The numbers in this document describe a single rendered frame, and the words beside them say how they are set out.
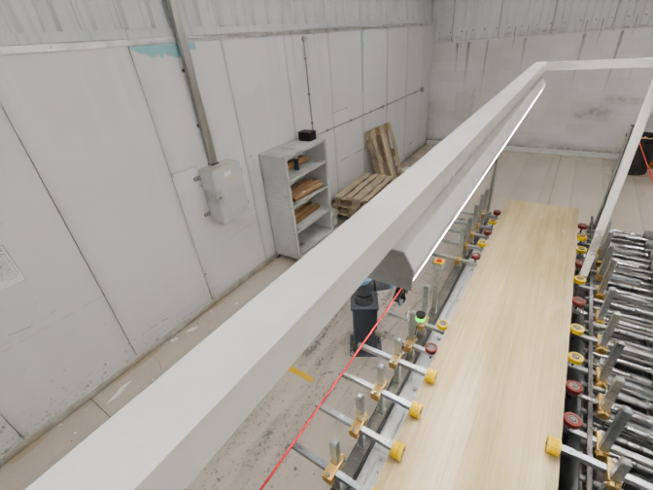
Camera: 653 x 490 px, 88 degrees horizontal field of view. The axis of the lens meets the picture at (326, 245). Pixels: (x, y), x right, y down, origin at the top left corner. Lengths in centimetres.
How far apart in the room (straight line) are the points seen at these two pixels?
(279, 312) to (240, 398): 10
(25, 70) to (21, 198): 88
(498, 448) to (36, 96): 364
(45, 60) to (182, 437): 319
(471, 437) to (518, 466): 22
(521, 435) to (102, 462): 206
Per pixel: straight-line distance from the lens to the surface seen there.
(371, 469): 232
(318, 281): 42
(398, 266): 64
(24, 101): 331
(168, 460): 32
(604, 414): 255
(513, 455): 216
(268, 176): 451
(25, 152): 330
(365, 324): 330
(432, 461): 205
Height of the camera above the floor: 271
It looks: 31 degrees down
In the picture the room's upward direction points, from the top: 6 degrees counter-clockwise
